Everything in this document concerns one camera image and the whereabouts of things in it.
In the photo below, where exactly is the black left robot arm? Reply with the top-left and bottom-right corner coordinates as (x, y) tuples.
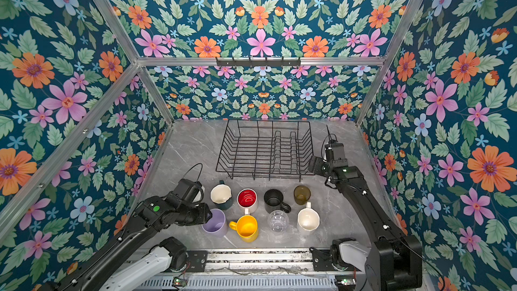
(40, 179), (212, 290)

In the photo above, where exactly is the white mug red inside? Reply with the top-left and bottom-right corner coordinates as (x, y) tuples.
(237, 189), (259, 214)

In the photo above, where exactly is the yellow mug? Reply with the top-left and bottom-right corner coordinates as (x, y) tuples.
(229, 209), (259, 243)

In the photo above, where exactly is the olive glass cup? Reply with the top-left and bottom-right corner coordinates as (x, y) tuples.
(294, 185), (312, 206)

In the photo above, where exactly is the cream white mug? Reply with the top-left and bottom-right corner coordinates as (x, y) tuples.
(297, 202), (320, 234)

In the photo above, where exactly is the black wire dish rack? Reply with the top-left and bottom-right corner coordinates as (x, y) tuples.
(216, 120), (314, 181)

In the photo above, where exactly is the black hook rail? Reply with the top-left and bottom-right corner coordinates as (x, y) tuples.
(215, 57), (302, 67)

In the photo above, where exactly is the green mug cream inside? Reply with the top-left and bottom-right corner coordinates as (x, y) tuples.
(210, 180), (234, 211)

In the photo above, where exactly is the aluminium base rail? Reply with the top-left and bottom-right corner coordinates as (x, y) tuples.
(132, 248), (364, 291)

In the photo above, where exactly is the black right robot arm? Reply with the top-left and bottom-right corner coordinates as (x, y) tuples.
(309, 138), (423, 290)

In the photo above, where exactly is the clear glass cup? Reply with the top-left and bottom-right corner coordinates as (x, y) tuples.
(268, 210), (289, 233)

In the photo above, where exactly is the lilac cup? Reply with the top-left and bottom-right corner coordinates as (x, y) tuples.
(201, 208), (228, 237)

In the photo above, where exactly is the black mug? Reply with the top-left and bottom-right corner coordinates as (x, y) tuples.
(264, 189), (292, 214)

